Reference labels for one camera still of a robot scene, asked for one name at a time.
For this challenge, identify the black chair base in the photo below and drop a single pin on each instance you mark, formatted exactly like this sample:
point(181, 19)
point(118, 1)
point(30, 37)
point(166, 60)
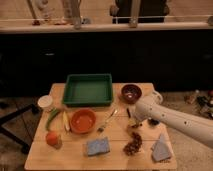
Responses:
point(12, 123)

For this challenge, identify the bunch of red grapes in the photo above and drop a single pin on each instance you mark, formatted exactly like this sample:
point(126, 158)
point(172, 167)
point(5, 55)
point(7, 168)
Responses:
point(134, 146)

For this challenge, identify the orange-red bowl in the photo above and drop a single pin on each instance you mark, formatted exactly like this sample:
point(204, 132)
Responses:
point(82, 121)

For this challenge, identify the white cup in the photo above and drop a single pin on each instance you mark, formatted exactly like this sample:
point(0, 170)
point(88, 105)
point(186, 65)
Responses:
point(46, 103)

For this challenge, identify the orange fruit toy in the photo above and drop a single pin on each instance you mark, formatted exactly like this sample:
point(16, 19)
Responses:
point(53, 139)

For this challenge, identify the blue sponge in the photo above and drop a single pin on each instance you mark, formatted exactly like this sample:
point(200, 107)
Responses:
point(97, 146)

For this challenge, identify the grey folded cloth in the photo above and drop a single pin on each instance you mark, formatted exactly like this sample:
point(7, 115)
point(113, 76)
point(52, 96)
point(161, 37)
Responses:
point(160, 149)

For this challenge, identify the green pepper toy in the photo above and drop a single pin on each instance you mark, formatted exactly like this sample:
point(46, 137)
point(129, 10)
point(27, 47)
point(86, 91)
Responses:
point(52, 115)

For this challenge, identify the green plastic tray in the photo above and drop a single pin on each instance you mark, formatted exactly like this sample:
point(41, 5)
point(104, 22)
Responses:
point(88, 90)

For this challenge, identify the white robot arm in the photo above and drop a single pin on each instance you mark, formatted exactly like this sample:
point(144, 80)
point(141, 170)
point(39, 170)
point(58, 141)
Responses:
point(150, 106)

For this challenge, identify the brown whiteboard eraser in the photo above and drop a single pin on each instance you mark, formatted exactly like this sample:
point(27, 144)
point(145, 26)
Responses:
point(132, 122)

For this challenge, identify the dark red bowl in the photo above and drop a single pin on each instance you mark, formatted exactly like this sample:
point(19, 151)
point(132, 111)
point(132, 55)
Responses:
point(131, 93)

